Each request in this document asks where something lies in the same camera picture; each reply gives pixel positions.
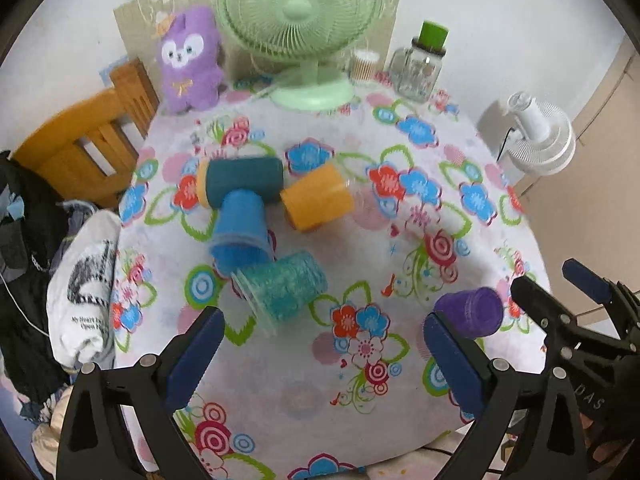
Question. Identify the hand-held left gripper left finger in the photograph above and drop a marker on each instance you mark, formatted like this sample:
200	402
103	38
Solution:
194	352

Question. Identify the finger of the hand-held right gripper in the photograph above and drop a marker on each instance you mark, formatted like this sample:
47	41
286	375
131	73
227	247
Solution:
587	280
532	297

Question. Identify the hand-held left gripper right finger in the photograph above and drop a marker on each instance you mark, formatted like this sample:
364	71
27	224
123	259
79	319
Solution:
454	360

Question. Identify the purple cup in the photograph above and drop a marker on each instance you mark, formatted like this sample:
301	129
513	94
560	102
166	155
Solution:
475	310

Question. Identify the teal glitter cup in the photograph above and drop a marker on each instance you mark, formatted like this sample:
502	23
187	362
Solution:
285	285

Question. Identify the blue cup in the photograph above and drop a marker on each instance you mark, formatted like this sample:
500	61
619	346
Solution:
240	217

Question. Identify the dark teal cup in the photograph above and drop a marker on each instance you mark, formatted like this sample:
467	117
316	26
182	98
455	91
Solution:
245	175

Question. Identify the orange cup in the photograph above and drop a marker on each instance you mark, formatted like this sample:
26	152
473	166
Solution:
315	200

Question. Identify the clear plastic cup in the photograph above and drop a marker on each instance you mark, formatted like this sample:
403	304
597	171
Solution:
359	187

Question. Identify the floral tablecloth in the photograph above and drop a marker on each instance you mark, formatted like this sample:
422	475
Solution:
300	390

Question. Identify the white fan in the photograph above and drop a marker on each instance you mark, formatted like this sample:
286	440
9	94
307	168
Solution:
545	145

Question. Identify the white printed cloth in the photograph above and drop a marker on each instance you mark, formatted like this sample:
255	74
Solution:
85	260

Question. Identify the beige cloth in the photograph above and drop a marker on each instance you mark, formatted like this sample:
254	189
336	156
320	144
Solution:
46	447

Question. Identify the dark clothes pile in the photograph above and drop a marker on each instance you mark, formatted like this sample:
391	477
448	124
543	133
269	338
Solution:
25	240

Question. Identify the wooden chair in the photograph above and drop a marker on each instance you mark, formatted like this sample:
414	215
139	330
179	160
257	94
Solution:
55	160

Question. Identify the glass jar with green lid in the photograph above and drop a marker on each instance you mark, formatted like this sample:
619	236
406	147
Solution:
415	72

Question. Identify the cotton swab container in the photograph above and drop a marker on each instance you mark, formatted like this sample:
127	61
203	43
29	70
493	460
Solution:
363	66

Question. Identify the purple plush toy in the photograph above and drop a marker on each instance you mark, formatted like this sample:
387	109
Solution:
190	60

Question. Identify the cardboard sheet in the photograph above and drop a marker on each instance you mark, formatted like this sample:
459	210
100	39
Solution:
135	25

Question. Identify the green table fan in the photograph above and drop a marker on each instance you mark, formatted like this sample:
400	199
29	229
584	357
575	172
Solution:
300	10

